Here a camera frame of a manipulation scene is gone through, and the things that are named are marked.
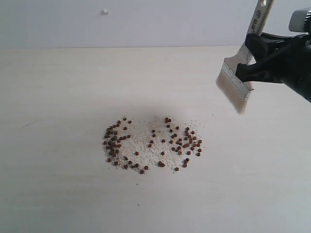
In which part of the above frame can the white wall bump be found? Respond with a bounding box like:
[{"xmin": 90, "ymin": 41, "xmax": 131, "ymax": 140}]
[{"xmin": 101, "ymin": 9, "xmax": 110, "ymax": 15}]

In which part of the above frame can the wooden paint brush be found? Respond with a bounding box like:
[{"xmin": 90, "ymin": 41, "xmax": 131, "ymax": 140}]
[{"xmin": 216, "ymin": 0, "xmax": 274, "ymax": 114}]

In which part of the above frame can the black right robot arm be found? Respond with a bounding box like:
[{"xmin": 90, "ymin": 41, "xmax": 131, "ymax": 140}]
[{"xmin": 236, "ymin": 8, "xmax": 311, "ymax": 101}]

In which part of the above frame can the pile of pellets and crumbs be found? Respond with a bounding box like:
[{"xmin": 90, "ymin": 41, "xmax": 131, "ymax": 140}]
[{"xmin": 102, "ymin": 116, "xmax": 204, "ymax": 174}]

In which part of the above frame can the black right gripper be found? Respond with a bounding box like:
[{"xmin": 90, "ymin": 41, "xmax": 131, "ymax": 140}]
[{"xmin": 235, "ymin": 33, "xmax": 311, "ymax": 102}]

